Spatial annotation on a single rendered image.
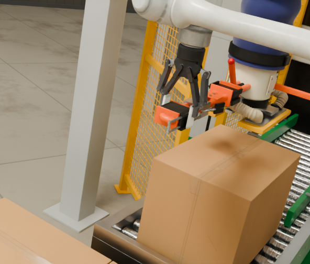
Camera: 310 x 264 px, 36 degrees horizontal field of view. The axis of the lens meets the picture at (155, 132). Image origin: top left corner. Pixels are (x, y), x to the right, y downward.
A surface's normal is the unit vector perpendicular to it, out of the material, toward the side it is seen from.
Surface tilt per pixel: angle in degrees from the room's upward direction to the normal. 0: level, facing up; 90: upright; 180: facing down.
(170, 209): 90
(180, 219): 90
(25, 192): 0
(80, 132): 90
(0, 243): 0
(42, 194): 0
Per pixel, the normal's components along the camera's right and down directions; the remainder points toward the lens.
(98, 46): -0.54, 0.22
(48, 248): 0.18, -0.91
